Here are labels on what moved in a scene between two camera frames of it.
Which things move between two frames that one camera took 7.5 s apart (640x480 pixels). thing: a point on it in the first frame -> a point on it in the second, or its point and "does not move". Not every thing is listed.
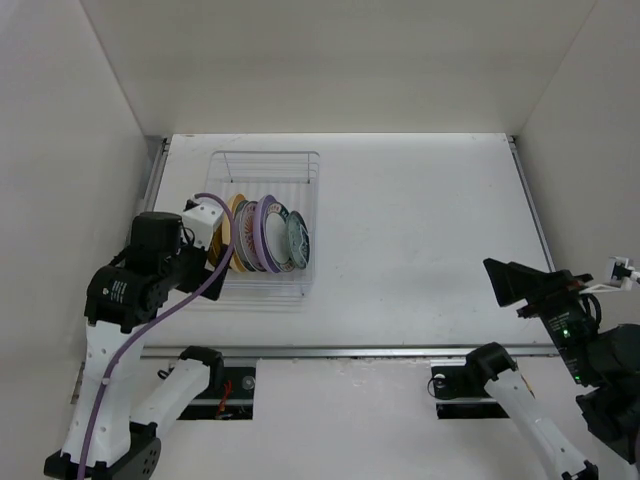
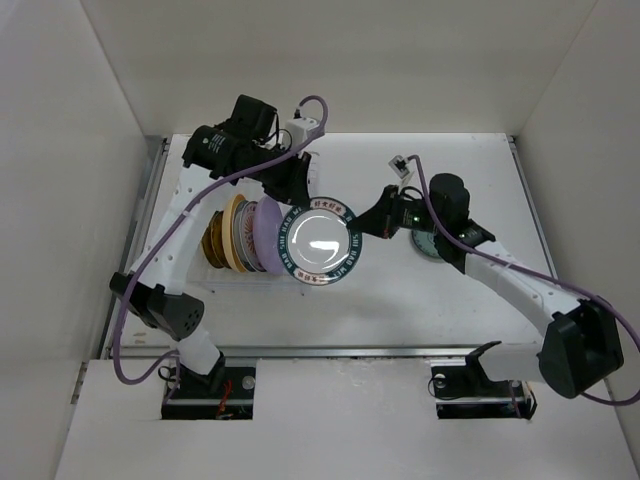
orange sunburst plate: (247, 245) does not move
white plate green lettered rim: (275, 234) -> (318, 245)
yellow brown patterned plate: (215, 245) does not move
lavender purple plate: (259, 223) does not move
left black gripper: (202, 269) -> (295, 190)
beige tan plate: (226, 226) does not move
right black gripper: (512, 280) -> (381, 219)
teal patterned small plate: (298, 239) -> (426, 243)
